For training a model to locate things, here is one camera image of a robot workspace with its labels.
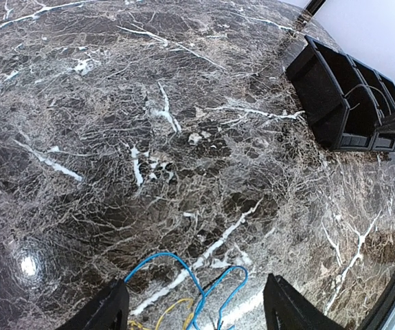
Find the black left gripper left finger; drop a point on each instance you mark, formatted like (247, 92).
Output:
(108, 309)

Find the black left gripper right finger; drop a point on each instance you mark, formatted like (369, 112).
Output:
(286, 308)

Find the black three-compartment tray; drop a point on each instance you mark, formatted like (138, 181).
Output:
(343, 99)

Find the right black frame post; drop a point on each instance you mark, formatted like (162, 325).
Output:
(313, 6)

